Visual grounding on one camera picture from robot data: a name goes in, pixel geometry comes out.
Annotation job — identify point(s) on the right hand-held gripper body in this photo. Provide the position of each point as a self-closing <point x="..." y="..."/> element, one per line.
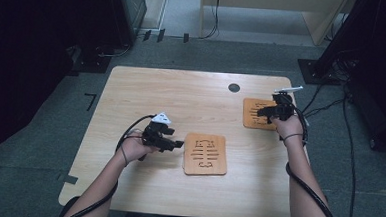
<point x="286" y="108"/>

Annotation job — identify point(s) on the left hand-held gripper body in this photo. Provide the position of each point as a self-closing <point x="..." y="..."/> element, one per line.
<point x="153" y="134"/>

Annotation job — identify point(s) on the wooden coaster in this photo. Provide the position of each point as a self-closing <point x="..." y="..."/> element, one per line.
<point x="254" y="119"/>
<point x="204" y="165"/>

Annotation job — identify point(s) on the person's right hand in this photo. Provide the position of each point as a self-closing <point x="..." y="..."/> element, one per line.
<point x="291" y="128"/>

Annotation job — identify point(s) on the person's left hand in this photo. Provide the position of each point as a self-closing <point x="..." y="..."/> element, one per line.
<point x="135" y="150"/>

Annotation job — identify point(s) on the black wristband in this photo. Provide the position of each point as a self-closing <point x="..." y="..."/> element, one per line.
<point x="293" y="135"/>
<point x="125" y="156"/>

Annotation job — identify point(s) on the dark round table grommet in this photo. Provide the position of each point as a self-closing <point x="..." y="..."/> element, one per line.
<point x="234" y="88"/>

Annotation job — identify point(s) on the black tape patch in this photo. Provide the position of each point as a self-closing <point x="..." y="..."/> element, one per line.
<point x="68" y="178"/>

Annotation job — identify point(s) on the black cabinet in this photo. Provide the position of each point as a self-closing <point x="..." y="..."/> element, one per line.
<point x="125" y="15"/>

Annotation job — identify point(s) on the black stand base plate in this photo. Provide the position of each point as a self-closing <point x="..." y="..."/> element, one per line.
<point x="316" y="73"/>
<point x="89" y="64"/>

